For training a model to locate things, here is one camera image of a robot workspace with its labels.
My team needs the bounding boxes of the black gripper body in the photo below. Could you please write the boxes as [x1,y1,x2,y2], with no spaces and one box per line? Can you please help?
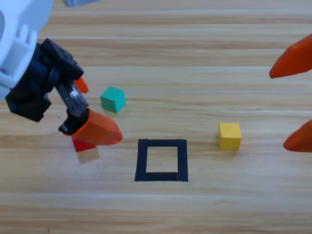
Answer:
[5,38,90,123]

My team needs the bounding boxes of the black tape square outline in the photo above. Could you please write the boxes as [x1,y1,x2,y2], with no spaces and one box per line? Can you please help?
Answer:
[134,138,189,182]

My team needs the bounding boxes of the red cube block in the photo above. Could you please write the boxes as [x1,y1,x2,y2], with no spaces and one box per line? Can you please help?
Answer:
[72,136,97,153]

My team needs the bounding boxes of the green cube block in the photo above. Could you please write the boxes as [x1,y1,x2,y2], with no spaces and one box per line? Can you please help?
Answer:
[100,86,126,114]

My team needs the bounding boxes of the yellow cube block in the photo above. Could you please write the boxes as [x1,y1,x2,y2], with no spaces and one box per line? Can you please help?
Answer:
[218,122,242,151]

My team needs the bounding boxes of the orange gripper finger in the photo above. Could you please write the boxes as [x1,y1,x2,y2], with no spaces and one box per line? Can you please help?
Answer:
[282,119,312,153]
[269,34,312,79]
[58,108,124,147]
[73,77,89,94]

